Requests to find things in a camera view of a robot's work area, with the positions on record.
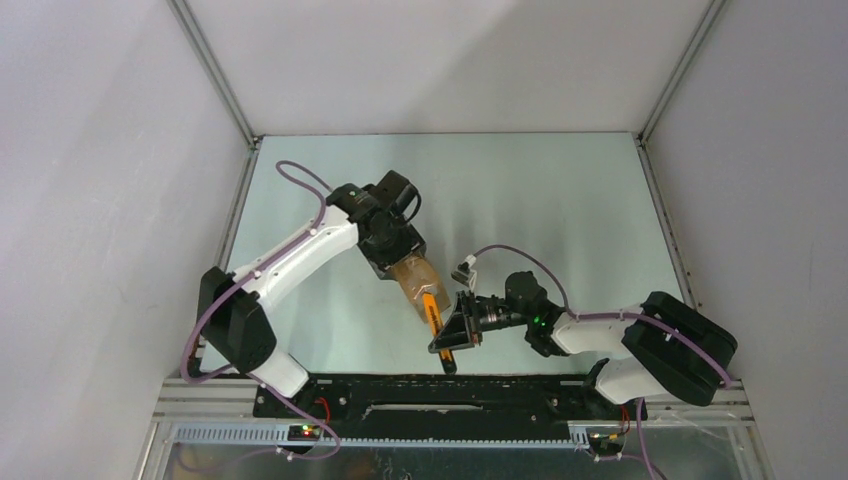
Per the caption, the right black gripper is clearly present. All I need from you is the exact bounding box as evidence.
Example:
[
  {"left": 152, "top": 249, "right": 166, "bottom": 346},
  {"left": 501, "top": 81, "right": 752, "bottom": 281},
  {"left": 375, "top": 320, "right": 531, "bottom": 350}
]
[{"left": 430, "top": 291, "right": 531, "bottom": 355}]

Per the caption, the brown cardboard express box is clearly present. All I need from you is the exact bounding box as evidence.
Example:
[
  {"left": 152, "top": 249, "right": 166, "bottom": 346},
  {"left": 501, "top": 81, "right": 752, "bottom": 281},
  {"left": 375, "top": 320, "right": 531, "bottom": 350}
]
[{"left": 389, "top": 254, "right": 451, "bottom": 324}]

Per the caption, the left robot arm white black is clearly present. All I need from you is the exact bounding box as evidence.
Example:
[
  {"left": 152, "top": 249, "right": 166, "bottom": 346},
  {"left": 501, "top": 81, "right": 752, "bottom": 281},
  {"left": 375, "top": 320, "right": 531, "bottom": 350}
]
[{"left": 195, "top": 180, "right": 426, "bottom": 417}]

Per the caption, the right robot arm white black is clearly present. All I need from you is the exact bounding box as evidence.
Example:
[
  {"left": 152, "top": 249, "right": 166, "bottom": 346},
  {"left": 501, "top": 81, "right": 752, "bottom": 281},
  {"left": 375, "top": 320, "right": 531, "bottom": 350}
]
[{"left": 428, "top": 271, "right": 738, "bottom": 418}]

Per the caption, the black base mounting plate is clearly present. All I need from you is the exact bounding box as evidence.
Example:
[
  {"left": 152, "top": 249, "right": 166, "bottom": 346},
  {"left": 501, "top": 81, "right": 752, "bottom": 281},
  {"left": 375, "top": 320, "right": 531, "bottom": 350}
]
[{"left": 292, "top": 373, "right": 647, "bottom": 440}]

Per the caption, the right controller board with leds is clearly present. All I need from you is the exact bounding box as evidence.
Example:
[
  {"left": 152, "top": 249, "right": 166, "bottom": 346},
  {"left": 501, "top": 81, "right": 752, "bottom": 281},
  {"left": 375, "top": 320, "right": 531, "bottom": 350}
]
[{"left": 588, "top": 433, "right": 627, "bottom": 461}]

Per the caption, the controller board with leds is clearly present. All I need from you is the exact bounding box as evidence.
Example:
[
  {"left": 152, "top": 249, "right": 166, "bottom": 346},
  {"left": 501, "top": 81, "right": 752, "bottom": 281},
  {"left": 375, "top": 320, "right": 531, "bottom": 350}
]
[
  {"left": 286, "top": 424, "right": 323, "bottom": 442},
  {"left": 588, "top": 433, "right": 627, "bottom": 461}
]

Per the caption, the left controller board with leds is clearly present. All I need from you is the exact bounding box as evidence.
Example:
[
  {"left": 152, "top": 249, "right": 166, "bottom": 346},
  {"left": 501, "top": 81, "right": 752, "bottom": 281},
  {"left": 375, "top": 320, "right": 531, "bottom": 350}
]
[{"left": 286, "top": 424, "right": 323, "bottom": 442}]

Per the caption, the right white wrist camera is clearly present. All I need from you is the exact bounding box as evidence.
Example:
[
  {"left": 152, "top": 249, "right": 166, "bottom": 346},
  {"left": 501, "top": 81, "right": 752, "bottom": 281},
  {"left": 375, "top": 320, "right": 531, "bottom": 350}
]
[{"left": 451, "top": 254, "right": 478, "bottom": 291}]

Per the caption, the grey slotted cable duct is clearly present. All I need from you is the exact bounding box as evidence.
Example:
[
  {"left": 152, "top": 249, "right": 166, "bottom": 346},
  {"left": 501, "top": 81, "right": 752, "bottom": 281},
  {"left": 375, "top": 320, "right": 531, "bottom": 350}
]
[{"left": 172, "top": 423, "right": 590, "bottom": 449}]

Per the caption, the left aluminium frame post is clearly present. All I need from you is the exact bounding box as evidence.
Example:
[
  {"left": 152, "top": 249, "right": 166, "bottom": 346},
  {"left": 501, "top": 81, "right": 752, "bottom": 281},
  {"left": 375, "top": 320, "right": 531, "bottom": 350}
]
[{"left": 166, "top": 0, "right": 259, "bottom": 150}]

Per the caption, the aluminium frame post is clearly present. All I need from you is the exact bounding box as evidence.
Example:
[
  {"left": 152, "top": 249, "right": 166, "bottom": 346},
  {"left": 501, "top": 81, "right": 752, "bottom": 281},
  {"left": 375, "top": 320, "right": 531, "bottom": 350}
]
[
  {"left": 636, "top": 0, "right": 729, "bottom": 145},
  {"left": 166, "top": 0, "right": 259, "bottom": 150}
]

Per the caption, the right aluminium frame post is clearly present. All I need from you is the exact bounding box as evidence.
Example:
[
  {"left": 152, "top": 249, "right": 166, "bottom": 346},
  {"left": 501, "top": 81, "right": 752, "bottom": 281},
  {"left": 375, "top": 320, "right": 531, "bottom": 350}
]
[{"left": 636, "top": 0, "right": 729, "bottom": 145}]

